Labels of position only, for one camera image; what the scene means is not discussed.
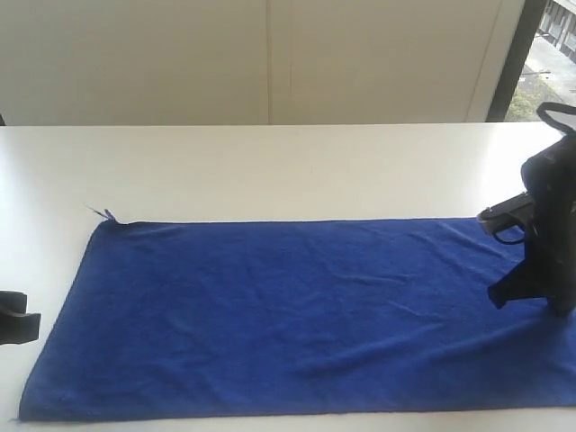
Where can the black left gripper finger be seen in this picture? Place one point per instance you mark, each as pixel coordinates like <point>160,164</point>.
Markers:
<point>17,326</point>

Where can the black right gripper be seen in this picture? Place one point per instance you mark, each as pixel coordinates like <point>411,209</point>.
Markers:
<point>549,269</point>

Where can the blue microfiber towel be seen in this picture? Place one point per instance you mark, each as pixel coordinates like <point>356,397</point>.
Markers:
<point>195,320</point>

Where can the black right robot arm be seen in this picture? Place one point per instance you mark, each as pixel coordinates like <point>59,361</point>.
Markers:
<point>549,174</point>

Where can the dark window frame post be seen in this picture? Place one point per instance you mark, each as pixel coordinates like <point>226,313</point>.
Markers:
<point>527,24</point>

